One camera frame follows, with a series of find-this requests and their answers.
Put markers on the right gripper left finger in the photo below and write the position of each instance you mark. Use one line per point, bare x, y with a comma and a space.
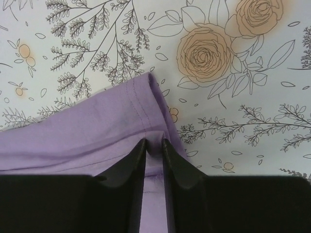
110, 202

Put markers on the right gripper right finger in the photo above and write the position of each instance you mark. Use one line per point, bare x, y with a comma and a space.
198, 203

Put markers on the purple t shirt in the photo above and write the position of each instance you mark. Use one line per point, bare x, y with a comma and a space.
93, 135

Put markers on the floral patterned table mat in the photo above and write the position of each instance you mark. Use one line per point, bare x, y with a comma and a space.
235, 74

